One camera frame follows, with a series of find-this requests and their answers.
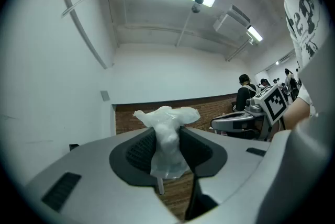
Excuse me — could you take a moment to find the white cloth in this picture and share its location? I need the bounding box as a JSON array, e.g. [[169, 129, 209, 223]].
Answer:
[[133, 106, 201, 179]]

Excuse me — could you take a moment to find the short ceiling light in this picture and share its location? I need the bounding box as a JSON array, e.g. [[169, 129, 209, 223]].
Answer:
[[247, 25, 263, 43]]

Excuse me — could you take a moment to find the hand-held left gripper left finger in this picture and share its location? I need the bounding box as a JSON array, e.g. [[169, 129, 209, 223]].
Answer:
[[25, 126, 182, 224]]

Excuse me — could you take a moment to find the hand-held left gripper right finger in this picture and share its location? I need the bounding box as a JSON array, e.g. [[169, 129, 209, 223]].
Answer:
[[180, 126, 272, 221]]

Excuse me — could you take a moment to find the white wall pipe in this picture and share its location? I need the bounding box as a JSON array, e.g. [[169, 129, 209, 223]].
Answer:
[[53, 0, 108, 70]]

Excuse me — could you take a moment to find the white printed t-shirt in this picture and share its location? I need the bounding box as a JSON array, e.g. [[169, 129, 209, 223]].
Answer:
[[277, 0, 335, 114]]

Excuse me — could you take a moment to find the person's right forearm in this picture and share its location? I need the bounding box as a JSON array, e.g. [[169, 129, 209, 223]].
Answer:
[[283, 99, 312, 131]]

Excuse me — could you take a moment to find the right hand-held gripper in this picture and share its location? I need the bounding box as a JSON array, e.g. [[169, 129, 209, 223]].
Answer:
[[211, 83, 289, 131]]

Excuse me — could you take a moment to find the white ceiling air conditioner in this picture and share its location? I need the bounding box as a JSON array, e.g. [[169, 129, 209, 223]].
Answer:
[[213, 4, 251, 33]]

